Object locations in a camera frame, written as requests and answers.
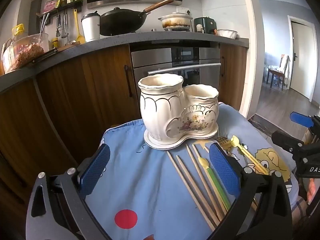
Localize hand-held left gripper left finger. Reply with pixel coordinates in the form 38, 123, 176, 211
26, 144, 113, 240

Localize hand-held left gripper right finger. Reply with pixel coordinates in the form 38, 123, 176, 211
207, 142, 293, 240

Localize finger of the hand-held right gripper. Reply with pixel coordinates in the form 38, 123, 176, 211
290, 112, 320, 131
271, 130, 304, 153

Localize gold fork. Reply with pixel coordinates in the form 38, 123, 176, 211
214, 137, 234, 157

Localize white ceramic double utensil holder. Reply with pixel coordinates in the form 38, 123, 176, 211
138, 73, 220, 150

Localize green yellow-capped plastic chopstick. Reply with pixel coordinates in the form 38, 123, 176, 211
198, 157, 232, 212

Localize dark floor rug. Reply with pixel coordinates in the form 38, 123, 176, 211
247, 114, 274, 137

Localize blue cartoon printed cloth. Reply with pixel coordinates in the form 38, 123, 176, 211
96, 102, 299, 240

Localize person's leg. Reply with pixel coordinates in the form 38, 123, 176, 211
291, 195, 312, 230

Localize wooden chair with cloth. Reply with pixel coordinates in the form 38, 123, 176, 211
266, 54, 290, 90

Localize white room door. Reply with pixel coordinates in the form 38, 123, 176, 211
290, 21, 317, 98

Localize narrow wooden cabinet door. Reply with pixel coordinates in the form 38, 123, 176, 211
220, 44, 248, 110

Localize white bowl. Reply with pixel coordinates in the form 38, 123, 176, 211
217, 29, 238, 39

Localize stainless steel built-in oven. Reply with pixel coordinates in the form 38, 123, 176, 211
130, 46, 222, 105

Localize dark green air fryer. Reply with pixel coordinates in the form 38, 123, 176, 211
194, 17, 217, 35

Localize glass bowl with food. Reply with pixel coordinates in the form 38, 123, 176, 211
1, 33, 49, 74

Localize white cup with black lid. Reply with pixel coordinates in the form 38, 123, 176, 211
81, 11, 101, 42

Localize hanging metal tongs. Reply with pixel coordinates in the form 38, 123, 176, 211
40, 14, 50, 34

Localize white casserole pot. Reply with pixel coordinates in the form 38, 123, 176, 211
158, 12, 193, 32

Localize yellow-capped oil bottle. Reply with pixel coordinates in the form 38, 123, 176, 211
12, 24, 25, 40

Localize pink box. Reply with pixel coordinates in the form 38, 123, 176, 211
42, 1, 58, 14

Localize black wok with wooden handle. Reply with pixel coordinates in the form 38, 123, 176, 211
100, 0, 174, 37

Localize black wall rack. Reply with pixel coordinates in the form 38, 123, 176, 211
37, 1, 83, 18

